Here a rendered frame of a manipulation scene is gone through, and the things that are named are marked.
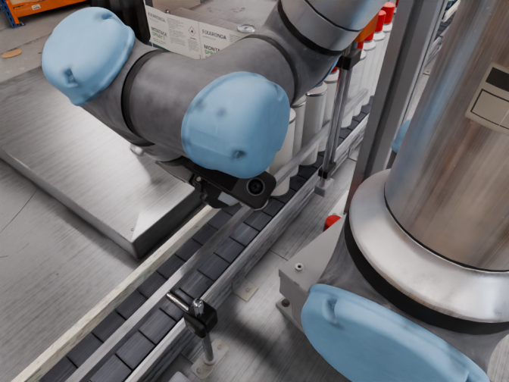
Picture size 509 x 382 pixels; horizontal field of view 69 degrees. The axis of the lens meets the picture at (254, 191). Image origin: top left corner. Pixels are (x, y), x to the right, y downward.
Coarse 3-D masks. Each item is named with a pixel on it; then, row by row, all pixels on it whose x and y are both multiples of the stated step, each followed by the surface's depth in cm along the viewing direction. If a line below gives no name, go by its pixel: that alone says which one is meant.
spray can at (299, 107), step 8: (304, 96) 59; (296, 104) 58; (304, 104) 59; (296, 112) 59; (296, 120) 60; (296, 128) 61; (296, 136) 62; (296, 144) 64; (296, 152) 65; (296, 168) 68
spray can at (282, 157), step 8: (288, 128) 55; (288, 136) 57; (288, 144) 58; (280, 152) 58; (288, 152) 59; (280, 160) 60; (288, 160) 60; (272, 168) 61; (280, 168) 61; (288, 176) 63; (280, 184) 64; (288, 184) 65; (280, 192) 65
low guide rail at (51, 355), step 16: (208, 208) 59; (192, 224) 57; (176, 240) 55; (160, 256) 53; (144, 272) 51; (128, 288) 50; (112, 304) 49; (80, 320) 46; (96, 320) 47; (64, 336) 45; (80, 336) 46; (48, 352) 43; (64, 352) 45; (32, 368) 42; (48, 368) 44
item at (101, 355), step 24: (360, 96) 74; (312, 144) 63; (288, 168) 59; (240, 216) 52; (216, 240) 49; (192, 264) 46; (168, 288) 44; (144, 312) 42; (120, 336) 40; (96, 360) 38
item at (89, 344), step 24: (360, 120) 83; (312, 168) 71; (288, 192) 67; (216, 216) 63; (264, 216) 63; (192, 240) 59; (240, 240) 59; (168, 264) 56; (216, 264) 56; (144, 288) 53; (192, 288) 53; (120, 312) 51; (168, 312) 51; (96, 336) 49; (144, 336) 49; (72, 360) 46; (120, 360) 47
